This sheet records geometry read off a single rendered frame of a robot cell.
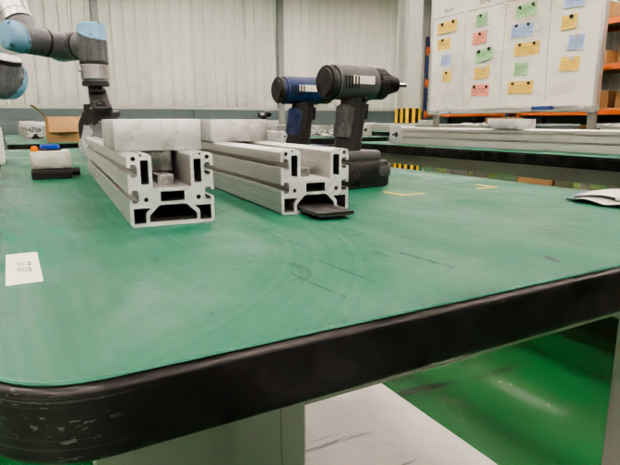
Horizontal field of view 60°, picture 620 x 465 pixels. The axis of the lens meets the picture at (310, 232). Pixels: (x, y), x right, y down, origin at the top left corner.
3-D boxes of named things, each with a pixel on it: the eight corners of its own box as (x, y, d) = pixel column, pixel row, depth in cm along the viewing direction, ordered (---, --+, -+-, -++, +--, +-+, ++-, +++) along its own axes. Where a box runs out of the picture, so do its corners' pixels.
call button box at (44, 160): (32, 176, 121) (29, 149, 120) (79, 174, 125) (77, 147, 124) (31, 180, 114) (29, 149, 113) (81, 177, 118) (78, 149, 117)
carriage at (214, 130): (190, 152, 112) (189, 119, 110) (241, 151, 116) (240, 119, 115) (211, 157, 97) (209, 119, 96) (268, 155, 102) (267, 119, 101)
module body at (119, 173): (88, 171, 133) (85, 137, 132) (129, 170, 137) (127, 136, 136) (131, 228, 63) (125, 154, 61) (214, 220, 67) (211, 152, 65)
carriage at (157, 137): (104, 164, 81) (101, 119, 80) (177, 161, 86) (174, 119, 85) (116, 173, 67) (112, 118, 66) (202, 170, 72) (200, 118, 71)
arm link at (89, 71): (110, 64, 145) (77, 63, 142) (112, 81, 146) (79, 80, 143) (107, 66, 152) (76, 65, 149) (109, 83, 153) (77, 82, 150)
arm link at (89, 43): (91, 26, 150) (113, 23, 146) (95, 66, 153) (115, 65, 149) (66, 21, 144) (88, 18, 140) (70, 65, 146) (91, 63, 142)
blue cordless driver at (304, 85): (269, 173, 126) (268, 77, 121) (340, 170, 135) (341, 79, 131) (284, 176, 119) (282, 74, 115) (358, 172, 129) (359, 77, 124)
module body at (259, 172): (165, 168, 141) (163, 136, 140) (202, 167, 145) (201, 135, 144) (281, 215, 71) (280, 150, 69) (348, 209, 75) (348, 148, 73)
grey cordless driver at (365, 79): (311, 186, 101) (311, 65, 96) (389, 180, 112) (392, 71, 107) (335, 191, 95) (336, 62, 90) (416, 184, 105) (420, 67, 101)
